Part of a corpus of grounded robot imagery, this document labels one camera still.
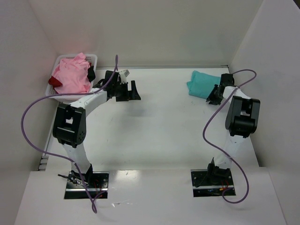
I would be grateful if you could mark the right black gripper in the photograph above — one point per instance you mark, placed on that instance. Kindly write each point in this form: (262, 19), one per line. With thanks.
(216, 93)

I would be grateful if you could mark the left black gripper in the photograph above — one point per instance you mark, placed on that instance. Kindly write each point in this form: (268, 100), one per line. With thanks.
(125, 91)

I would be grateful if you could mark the teal t shirt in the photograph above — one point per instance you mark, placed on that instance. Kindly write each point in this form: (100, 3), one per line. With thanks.
(201, 84)

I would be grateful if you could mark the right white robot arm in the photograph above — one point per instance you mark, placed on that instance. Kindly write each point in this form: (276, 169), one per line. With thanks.
(241, 121)

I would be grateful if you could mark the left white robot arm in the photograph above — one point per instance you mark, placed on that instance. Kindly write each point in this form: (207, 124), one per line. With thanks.
(70, 120)

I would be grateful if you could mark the black t shirt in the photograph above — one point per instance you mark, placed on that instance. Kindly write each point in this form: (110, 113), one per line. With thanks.
(91, 74)

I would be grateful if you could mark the pink t shirt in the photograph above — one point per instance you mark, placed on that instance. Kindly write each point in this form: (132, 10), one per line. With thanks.
(72, 73)

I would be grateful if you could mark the red t shirt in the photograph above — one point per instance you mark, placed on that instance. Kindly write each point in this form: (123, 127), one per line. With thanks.
(54, 82)

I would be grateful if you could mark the white plastic basket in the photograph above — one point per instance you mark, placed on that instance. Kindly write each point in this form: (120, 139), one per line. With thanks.
(51, 92)

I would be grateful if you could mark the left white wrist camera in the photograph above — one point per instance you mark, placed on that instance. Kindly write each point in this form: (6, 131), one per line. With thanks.
(123, 76)

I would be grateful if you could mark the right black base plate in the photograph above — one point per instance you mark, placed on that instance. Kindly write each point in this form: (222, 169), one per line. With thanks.
(203, 187)

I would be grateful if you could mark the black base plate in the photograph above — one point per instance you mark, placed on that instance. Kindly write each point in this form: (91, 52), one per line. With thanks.
(97, 187)
(203, 187)

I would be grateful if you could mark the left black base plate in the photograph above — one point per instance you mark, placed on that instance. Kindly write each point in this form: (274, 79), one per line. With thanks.
(97, 187)

